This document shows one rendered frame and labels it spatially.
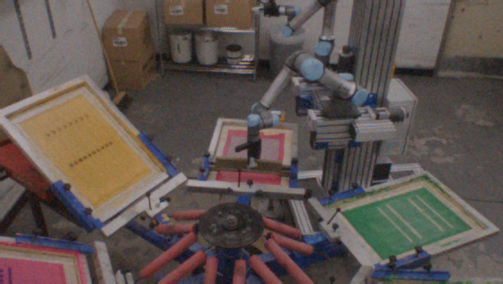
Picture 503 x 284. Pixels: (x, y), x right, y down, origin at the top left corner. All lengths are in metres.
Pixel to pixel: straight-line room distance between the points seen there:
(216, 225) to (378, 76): 1.69
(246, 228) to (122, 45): 4.11
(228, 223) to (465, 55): 5.30
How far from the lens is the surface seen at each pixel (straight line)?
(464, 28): 6.92
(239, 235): 2.21
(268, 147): 3.38
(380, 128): 3.31
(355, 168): 3.81
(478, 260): 4.32
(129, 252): 4.05
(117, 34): 6.00
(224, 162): 3.02
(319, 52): 3.61
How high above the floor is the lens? 2.85
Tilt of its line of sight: 34 degrees down
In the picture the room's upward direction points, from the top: 1 degrees clockwise
